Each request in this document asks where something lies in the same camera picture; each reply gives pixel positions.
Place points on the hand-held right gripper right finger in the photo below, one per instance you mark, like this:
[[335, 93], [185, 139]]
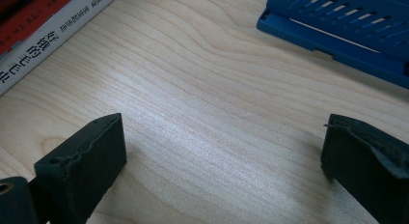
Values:
[[366, 172]]

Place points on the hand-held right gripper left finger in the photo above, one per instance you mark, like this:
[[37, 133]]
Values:
[[83, 166]]

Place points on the white book with green leaf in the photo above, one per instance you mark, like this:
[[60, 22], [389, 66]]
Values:
[[58, 34]]

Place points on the blue plastic file rack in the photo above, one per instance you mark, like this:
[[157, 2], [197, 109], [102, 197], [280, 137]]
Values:
[[321, 11]]

